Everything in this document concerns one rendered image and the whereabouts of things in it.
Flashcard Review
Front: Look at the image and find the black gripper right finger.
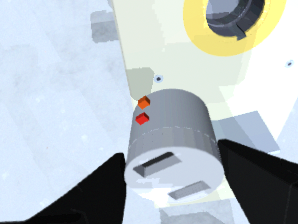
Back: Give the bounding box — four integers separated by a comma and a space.
217, 138, 298, 224

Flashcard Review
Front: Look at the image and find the grey cylinder with two slots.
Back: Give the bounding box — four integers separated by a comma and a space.
124, 88, 224, 203

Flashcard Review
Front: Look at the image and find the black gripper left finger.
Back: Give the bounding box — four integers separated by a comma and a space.
0, 152, 127, 224

